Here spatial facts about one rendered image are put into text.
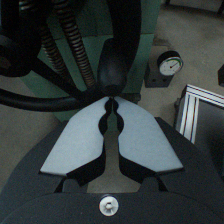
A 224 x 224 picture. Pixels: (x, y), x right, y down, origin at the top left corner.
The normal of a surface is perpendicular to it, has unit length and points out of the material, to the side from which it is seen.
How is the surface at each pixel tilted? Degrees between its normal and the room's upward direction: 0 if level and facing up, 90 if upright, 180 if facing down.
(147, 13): 90
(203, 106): 0
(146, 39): 90
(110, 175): 0
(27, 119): 0
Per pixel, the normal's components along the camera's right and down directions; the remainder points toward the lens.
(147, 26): 0.02, 0.89
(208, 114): -0.04, -0.45
